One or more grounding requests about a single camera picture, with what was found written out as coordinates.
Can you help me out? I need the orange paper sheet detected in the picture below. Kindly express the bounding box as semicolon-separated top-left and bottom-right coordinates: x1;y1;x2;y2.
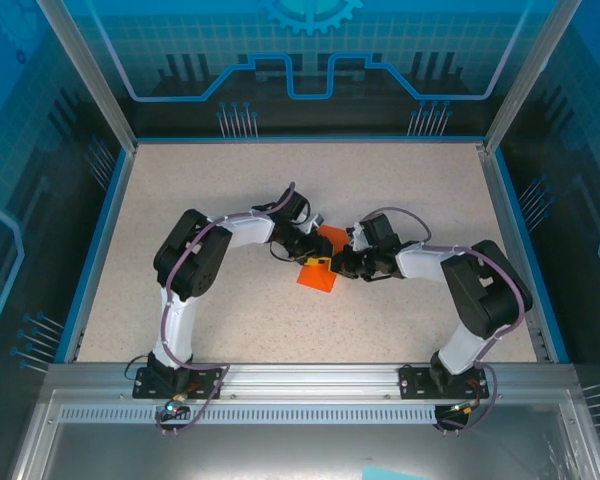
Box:
296;224;349;295

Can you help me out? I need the light blue paper sheet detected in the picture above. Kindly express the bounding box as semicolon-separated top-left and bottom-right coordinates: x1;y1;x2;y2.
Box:
362;465;421;480

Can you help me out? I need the blue table edge strip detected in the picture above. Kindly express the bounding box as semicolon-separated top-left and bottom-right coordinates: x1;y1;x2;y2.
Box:
134;133;486;145

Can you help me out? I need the blue printed back panel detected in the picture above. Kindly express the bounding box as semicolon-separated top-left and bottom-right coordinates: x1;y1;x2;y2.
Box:
62;0;556;139

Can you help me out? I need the blue printed side panel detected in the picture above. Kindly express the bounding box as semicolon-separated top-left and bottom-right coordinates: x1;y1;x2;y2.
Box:
0;0;131;480
494;0;600;480

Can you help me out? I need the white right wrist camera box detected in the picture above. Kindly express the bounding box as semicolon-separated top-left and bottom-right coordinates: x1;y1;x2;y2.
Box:
346;223;370;252

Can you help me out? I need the aluminium mounting rail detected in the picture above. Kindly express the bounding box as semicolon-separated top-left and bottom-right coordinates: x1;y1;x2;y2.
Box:
47;363;579;401

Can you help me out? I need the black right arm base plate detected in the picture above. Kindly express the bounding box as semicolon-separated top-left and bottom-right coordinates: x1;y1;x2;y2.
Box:
398;364;491;400

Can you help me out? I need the slotted metal cable duct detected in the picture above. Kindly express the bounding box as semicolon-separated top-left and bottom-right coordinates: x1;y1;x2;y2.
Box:
59;405;439;426

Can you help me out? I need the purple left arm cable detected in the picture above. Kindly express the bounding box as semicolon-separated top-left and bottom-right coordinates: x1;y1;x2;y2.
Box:
155;182;297;436

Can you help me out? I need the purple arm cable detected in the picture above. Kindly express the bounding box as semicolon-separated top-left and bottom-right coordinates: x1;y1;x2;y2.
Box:
155;182;297;436
374;207;527;434

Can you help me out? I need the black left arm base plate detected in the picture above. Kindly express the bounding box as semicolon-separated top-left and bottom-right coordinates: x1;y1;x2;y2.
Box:
132;366;226;400

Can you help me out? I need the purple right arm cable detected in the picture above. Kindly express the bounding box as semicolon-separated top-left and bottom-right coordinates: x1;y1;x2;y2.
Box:
374;207;527;434

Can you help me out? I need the aluminium frame post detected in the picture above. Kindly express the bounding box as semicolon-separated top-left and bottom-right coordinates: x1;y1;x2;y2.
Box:
482;0;584;154
35;0;140;154

